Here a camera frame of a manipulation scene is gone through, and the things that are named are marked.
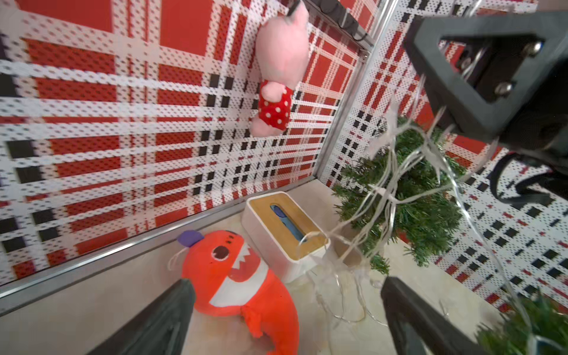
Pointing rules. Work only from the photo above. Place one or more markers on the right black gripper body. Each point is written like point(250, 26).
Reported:
point(539, 128)

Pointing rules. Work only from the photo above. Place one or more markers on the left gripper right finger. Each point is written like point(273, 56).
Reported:
point(415, 326)

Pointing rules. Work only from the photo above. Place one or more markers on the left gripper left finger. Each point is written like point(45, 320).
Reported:
point(160, 328)

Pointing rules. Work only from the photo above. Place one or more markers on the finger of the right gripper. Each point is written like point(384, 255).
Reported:
point(446, 50)

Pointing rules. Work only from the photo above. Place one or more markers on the clear star string light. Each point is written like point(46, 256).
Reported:
point(381, 200)

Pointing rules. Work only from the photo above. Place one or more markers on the small christmas tree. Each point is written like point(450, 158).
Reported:
point(398, 190)
point(511, 335)

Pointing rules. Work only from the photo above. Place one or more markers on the red shark plush toy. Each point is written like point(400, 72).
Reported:
point(231, 279)

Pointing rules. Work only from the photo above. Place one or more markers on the white wooden tissue box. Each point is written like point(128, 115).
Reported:
point(286, 237)

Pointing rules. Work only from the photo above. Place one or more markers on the pink pig plush toy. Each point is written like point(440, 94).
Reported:
point(282, 51)

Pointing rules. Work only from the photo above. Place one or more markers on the black hook rail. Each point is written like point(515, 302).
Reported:
point(339, 17)

